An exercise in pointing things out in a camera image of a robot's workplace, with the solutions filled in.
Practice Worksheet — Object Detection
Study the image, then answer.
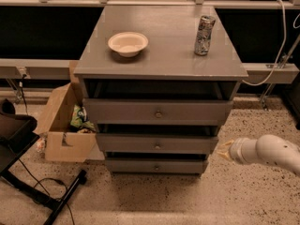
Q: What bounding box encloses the grey drawer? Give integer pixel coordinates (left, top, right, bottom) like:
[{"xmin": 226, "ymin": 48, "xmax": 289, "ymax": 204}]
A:
[
  {"xmin": 96, "ymin": 134, "xmax": 218, "ymax": 154},
  {"xmin": 83, "ymin": 98, "xmax": 233, "ymax": 126},
  {"xmin": 105, "ymin": 158, "xmax": 208, "ymax": 174}
]

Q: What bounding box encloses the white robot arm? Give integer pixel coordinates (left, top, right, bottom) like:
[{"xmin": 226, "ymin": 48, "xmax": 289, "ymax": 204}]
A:
[{"xmin": 216, "ymin": 134, "xmax": 300, "ymax": 176}]

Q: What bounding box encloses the grey drawer cabinet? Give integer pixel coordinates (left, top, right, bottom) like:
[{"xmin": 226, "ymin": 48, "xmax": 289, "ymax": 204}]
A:
[{"xmin": 74, "ymin": 6, "xmax": 248, "ymax": 161}]

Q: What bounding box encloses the grey top drawer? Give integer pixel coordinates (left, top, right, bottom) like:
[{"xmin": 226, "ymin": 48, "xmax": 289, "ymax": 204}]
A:
[{"xmin": 83, "ymin": 98, "xmax": 233, "ymax": 126}]

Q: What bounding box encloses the grey bottom drawer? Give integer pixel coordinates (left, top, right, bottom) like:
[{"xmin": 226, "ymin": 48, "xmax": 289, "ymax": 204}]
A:
[{"xmin": 105, "ymin": 158, "xmax": 208, "ymax": 174}]

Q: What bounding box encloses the crushed soda can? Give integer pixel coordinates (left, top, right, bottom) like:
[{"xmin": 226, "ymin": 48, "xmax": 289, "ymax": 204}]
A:
[{"xmin": 194, "ymin": 15, "xmax": 216, "ymax": 56}]

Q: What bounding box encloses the white paper bowl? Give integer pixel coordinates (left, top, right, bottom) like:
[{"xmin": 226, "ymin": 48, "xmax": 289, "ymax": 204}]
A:
[{"xmin": 108, "ymin": 32, "xmax": 148, "ymax": 57}]

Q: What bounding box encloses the green chip bag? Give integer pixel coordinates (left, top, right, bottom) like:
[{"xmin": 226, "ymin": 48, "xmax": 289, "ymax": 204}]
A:
[{"xmin": 70, "ymin": 105, "xmax": 96, "ymax": 132}]

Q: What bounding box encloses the cardboard box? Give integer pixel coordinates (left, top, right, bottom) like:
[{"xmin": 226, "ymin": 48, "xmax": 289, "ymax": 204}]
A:
[{"xmin": 33, "ymin": 60, "xmax": 99, "ymax": 163}]

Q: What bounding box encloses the black stand base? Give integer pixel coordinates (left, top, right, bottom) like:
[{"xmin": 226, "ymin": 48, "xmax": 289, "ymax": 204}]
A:
[{"xmin": 1, "ymin": 170, "xmax": 86, "ymax": 225}]

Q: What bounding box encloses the black chair seat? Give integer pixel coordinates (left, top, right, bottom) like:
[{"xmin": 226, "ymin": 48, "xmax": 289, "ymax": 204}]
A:
[{"xmin": 0, "ymin": 99, "xmax": 39, "ymax": 177}]

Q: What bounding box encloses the white cable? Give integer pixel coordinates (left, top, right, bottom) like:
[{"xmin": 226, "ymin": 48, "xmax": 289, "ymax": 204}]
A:
[{"xmin": 242, "ymin": 0, "xmax": 288, "ymax": 87}]

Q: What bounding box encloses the black floor cable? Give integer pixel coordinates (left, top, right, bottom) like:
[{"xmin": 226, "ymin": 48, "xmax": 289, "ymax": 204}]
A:
[{"xmin": 17, "ymin": 157, "xmax": 77, "ymax": 225}]

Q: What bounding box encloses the grey wall rail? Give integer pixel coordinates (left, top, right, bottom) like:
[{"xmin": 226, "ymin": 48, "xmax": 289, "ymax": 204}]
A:
[{"xmin": 0, "ymin": 59, "xmax": 71, "ymax": 80}]

